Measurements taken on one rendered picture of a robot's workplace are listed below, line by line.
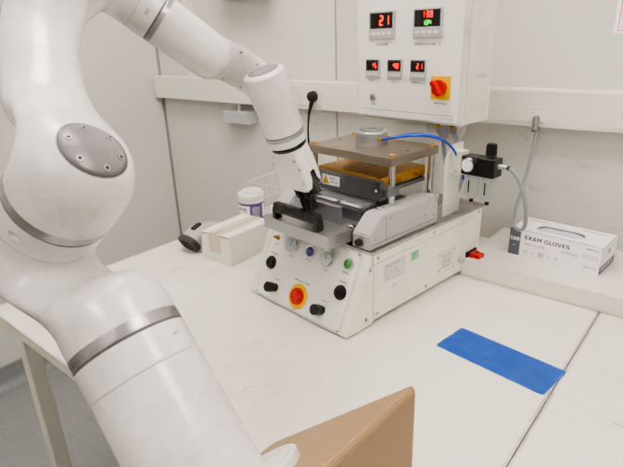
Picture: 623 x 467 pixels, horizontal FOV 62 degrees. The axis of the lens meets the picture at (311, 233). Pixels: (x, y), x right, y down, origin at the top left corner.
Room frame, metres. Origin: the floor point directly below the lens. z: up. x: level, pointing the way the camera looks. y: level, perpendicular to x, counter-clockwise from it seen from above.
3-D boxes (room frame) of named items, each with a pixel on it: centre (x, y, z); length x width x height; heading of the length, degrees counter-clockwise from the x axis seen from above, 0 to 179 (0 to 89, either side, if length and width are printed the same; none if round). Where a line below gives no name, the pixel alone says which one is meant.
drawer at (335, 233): (1.19, -0.07, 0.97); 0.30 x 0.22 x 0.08; 132
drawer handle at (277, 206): (1.10, 0.03, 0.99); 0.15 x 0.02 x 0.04; 42
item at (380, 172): (1.26, -0.16, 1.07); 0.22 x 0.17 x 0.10; 42
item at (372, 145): (1.28, -0.19, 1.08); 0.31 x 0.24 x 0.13; 42
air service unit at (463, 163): (1.19, -0.40, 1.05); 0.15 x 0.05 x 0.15; 42
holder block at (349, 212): (1.22, -0.10, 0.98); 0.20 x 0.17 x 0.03; 42
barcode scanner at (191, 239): (1.56, 0.33, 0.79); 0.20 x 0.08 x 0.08; 140
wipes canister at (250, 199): (1.65, 0.20, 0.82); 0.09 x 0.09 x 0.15
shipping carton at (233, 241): (1.47, 0.23, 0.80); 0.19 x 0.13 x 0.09; 140
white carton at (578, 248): (1.25, -0.65, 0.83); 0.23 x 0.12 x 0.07; 45
